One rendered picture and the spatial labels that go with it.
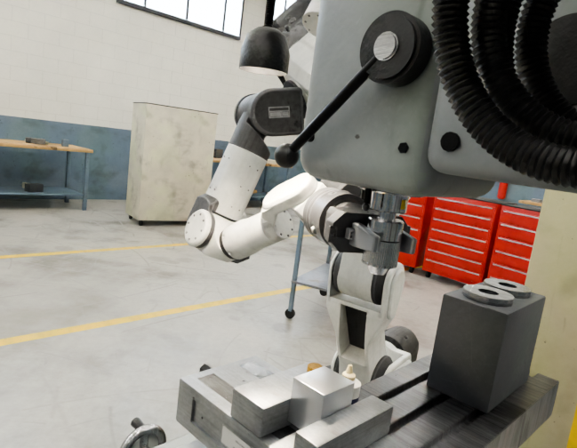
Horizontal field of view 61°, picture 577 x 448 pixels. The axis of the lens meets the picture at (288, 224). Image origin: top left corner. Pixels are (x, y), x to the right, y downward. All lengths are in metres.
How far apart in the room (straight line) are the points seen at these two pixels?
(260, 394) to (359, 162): 0.31
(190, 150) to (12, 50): 2.91
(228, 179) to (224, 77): 8.92
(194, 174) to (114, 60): 2.70
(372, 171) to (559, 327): 1.93
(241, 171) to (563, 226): 1.63
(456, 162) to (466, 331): 0.53
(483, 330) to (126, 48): 8.27
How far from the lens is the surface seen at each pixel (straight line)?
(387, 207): 0.62
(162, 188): 6.74
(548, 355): 2.44
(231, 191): 1.00
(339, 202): 0.73
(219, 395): 0.72
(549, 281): 2.38
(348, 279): 1.34
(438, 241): 5.78
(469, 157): 0.47
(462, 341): 0.96
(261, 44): 0.72
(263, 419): 0.63
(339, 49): 0.59
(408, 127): 0.52
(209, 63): 9.70
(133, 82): 8.87
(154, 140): 6.64
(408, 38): 0.51
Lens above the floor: 1.35
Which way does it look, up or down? 10 degrees down
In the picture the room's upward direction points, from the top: 7 degrees clockwise
